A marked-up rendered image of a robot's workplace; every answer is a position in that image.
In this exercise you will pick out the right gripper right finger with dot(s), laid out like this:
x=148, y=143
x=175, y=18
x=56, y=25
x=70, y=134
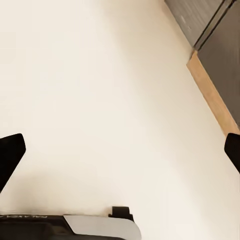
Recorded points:
x=232, y=149

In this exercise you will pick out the cabinet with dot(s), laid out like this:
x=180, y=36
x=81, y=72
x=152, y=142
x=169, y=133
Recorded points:
x=218, y=50

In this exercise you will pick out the dishwasher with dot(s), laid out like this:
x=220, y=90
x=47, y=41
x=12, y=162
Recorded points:
x=194, y=16

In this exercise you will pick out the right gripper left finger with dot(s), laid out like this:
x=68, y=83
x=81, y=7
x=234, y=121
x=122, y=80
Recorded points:
x=12, y=149

